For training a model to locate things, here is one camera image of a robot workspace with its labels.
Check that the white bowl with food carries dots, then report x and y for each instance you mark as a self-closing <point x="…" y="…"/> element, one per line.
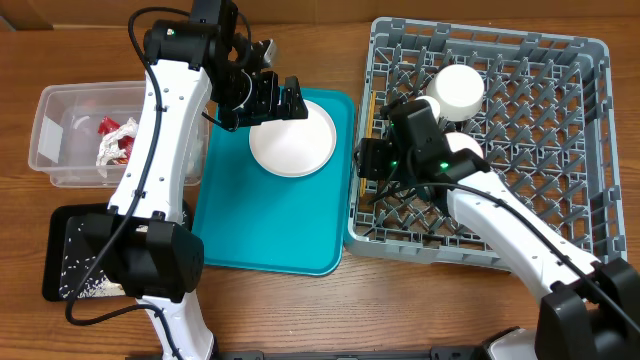
<point x="459" y="91"/>

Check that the clear plastic bin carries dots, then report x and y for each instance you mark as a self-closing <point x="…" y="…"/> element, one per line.
<point x="65" y="137"/>

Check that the black plastic tray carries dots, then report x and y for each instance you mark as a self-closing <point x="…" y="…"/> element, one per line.
<point x="55" y="250"/>

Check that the foil paper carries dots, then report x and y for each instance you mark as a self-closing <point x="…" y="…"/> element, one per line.
<point x="112" y="145"/>

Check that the spilled rice and nuts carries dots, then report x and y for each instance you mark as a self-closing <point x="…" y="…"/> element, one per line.
<point x="85" y="280"/>

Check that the teal plastic tray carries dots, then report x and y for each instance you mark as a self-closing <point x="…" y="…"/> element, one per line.
<point x="252" y="219"/>

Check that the white paper cup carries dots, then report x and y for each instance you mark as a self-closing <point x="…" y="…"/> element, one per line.
<point x="434" y="105"/>

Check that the grey dishwasher rack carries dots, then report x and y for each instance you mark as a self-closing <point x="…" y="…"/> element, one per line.
<point x="546" y="124"/>

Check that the pink bowl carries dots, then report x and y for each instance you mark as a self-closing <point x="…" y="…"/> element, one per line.
<point x="463" y="146"/>

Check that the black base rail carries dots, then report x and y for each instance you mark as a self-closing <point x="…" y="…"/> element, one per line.
<point x="435" y="353"/>

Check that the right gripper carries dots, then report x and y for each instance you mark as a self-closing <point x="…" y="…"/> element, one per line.
<point x="375" y="164"/>

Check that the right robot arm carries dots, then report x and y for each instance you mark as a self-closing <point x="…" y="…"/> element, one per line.
<point x="587" y="309"/>

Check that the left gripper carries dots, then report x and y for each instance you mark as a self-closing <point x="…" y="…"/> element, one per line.
<point x="265" y="108"/>

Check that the pink plate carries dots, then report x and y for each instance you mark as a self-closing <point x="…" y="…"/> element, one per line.
<point x="295" y="148"/>

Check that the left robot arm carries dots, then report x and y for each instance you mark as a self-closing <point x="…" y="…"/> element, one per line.
<point x="174" y="56"/>

